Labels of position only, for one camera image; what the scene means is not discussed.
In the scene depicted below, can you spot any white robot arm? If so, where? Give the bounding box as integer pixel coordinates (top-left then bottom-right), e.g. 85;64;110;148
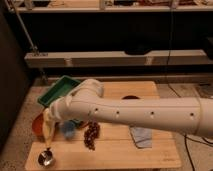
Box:
49;79;213;138

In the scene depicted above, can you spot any light blue plastic cup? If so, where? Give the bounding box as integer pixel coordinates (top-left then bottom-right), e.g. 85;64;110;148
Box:
60;121;75;139

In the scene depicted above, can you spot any small metal cup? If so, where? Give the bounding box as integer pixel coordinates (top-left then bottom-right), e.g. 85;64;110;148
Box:
38;149;54;167

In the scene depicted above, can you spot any purple plastic bowl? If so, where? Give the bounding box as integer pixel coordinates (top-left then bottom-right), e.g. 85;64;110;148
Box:
122;95;140;99

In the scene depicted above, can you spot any red chili pepper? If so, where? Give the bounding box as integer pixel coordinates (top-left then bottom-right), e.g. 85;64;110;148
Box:
77;121;88;129

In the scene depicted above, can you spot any green plastic tray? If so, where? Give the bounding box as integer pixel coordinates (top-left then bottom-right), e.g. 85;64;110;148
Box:
37;75;80;107

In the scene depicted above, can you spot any bunch of dark grapes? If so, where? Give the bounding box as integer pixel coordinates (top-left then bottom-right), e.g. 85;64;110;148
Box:
84;122;100;150

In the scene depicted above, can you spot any grey-blue cloth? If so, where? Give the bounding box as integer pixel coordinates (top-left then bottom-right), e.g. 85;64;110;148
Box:
130;127;152;149

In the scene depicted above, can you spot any red plastic bowl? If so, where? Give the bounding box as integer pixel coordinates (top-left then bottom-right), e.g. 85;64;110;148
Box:
32;114;43;137

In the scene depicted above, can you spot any upper metal shelf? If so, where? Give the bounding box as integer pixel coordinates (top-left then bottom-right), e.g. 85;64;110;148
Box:
6;0;213;14

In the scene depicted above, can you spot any metal shelf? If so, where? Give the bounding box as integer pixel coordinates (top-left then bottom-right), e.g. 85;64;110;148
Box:
25;50;213;68
6;0;213;14

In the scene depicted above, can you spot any diagonal metal pole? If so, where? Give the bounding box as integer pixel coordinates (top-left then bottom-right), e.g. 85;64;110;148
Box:
6;0;40;56

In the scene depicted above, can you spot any lower metal shelf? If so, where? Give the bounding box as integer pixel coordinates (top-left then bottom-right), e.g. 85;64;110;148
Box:
25;50;213;68

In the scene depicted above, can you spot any black cable on floor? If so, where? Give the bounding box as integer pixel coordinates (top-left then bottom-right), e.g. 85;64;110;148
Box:
165;6;213;171

